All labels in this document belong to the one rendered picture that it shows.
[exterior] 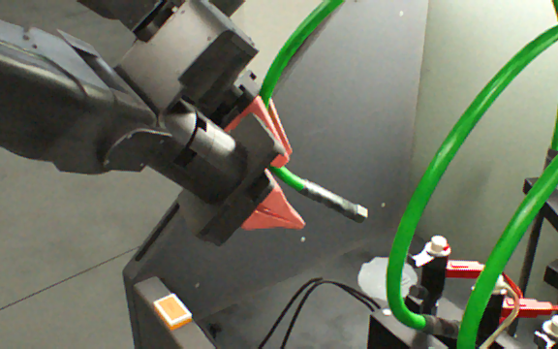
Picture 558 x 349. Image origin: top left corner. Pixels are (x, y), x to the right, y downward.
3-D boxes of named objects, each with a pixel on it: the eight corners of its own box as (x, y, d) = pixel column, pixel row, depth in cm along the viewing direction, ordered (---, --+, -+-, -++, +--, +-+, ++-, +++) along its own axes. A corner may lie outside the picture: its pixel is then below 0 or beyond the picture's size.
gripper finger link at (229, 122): (310, 131, 74) (252, 73, 72) (305, 148, 67) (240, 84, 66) (269, 170, 76) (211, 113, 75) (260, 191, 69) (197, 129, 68)
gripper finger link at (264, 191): (332, 224, 57) (260, 174, 51) (279, 282, 58) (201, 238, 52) (303, 185, 62) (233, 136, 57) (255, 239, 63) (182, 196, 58)
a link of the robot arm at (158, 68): (14, 77, 42) (94, 169, 40) (125, -63, 40) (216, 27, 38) (114, 102, 53) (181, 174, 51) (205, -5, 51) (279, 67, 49)
